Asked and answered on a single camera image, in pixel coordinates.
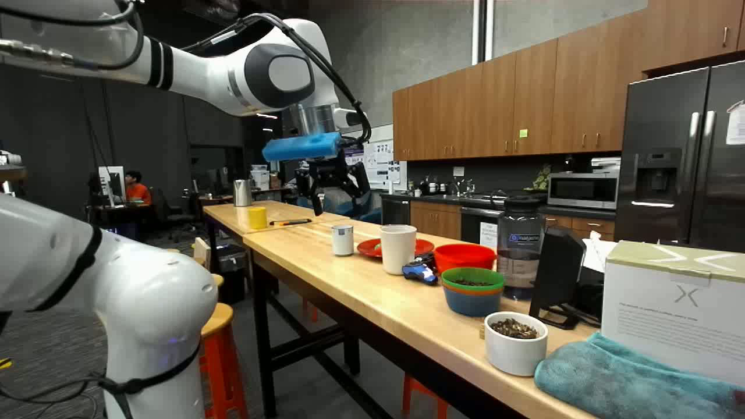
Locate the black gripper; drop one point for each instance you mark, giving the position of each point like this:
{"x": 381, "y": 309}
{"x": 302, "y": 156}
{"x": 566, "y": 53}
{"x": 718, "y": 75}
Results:
{"x": 334, "y": 175}

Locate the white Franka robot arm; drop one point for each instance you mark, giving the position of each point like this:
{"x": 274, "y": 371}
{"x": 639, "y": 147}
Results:
{"x": 147, "y": 310}

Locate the red plate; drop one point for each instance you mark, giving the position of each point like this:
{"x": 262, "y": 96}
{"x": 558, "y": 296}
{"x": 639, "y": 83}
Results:
{"x": 369, "y": 247}

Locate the small white can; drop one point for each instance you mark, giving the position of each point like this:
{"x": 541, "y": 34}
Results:
{"x": 342, "y": 240}

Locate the black marker pen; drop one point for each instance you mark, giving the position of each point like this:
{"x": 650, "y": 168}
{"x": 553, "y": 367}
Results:
{"x": 293, "y": 223}

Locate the tall white cup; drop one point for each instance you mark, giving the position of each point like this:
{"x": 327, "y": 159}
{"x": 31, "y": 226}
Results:
{"x": 398, "y": 250}

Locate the yellow mug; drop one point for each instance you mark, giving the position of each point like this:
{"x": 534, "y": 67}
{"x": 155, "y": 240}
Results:
{"x": 256, "y": 219}

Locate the silver canister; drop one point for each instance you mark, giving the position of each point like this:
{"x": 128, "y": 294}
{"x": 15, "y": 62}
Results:
{"x": 242, "y": 195}

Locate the small dark blue toy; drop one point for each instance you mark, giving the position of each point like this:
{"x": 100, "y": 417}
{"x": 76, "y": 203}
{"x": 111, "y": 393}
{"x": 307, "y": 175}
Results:
{"x": 420, "y": 270}

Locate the red bowl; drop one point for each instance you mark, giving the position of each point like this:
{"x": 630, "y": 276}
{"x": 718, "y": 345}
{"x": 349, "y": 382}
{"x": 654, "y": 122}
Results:
{"x": 466, "y": 257}

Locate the black built-in oven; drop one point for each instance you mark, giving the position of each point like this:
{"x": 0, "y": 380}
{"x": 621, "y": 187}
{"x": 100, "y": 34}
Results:
{"x": 481, "y": 226}

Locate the green bowl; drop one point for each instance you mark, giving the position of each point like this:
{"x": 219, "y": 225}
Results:
{"x": 470, "y": 281}

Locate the blue bowl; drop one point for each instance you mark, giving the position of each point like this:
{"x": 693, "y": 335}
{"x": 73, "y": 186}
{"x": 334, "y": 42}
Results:
{"x": 473, "y": 304}

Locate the dark water bottle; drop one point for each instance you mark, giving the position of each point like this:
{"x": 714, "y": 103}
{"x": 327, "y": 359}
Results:
{"x": 520, "y": 253}

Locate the green sticky note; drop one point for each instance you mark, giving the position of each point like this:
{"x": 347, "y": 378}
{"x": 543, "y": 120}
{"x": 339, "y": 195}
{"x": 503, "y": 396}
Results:
{"x": 522, "y": 133}

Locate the orange stool wooden seat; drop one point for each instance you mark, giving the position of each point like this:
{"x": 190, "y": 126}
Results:
{"x": 225, "y": 364}

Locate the green potted plant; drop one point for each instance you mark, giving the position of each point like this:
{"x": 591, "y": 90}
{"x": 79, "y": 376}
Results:
{"x": 541, "y": 177}

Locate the person in orange shirt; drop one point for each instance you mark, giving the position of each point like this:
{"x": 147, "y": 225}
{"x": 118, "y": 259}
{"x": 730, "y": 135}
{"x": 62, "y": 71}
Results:
{"x": 137, "y": 193}

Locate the orange metal stool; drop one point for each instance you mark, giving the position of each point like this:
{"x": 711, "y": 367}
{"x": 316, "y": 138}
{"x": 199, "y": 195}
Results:
{"x": 423, "y": 396}

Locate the black stand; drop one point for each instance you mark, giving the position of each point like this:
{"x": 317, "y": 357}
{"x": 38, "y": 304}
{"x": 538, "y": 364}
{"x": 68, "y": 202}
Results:
{"x": 558, "y": 276}

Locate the computer monitor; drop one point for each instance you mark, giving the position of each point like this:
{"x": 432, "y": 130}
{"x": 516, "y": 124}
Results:
{"x": 112, "y": 186}

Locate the white ramekin with filling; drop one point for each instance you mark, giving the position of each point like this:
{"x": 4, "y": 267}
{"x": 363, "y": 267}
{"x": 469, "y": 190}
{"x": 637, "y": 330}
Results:
{"x": 516, "y": 353}

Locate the silver microwave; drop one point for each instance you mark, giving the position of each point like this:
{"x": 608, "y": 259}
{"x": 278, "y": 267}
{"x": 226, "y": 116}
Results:
{"x": 582, "y": 193}

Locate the teal towel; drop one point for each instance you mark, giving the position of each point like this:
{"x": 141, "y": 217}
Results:
{"x": 614, "y": 385}

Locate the black refrigerator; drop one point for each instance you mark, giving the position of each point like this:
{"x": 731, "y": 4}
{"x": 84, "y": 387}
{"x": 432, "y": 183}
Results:
{"x": 682, "y": 165}

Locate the white cardboard box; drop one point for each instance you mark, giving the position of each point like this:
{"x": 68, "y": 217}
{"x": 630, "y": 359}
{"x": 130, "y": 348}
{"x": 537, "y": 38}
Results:
{"x": 676, "y": 318}

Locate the white paper on refrigerator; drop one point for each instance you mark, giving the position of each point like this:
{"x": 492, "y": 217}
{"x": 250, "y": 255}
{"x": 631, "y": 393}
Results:
{"x": 737, "y": 124}

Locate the blue wrist camera cover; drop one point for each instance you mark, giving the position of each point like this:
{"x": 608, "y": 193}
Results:
{"x": 302, "y": 147}

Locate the black metal table frame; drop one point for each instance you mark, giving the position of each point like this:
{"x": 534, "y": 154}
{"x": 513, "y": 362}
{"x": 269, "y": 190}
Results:
{"x": 211, "y": 240}
{"x": 264, "y": 341}

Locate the brown wall cabinets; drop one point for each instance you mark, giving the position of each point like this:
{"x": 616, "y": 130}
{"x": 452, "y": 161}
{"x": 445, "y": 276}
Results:
{"x": 543, "y": 102}

